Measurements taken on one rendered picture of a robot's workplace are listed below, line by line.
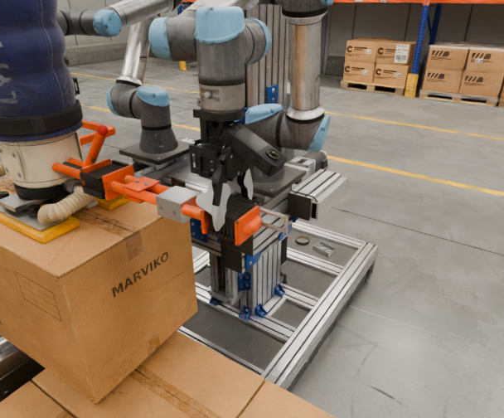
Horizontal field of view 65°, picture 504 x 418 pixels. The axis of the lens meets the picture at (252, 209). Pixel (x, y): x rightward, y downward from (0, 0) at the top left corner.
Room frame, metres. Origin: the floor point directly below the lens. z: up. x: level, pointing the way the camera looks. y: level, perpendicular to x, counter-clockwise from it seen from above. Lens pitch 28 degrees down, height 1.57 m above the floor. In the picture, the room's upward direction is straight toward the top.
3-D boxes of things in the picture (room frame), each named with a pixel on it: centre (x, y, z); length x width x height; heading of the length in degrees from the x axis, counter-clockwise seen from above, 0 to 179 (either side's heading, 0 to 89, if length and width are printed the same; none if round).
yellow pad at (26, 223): (0.90, 0.59, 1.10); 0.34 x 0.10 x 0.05; 57
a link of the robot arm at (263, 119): (1.26, -0.04, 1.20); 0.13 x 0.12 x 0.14; 69
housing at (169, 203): (0.73, 0.15, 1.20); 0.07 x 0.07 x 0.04; 57
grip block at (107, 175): (0.85, 0.33, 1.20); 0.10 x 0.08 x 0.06; 147
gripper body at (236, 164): (0.68, 0.06, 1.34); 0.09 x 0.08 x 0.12; 58
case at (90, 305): (0.98, 0.54, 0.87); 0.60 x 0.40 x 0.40; 58
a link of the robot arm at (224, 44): (0.68, 0.05, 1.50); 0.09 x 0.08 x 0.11; 159
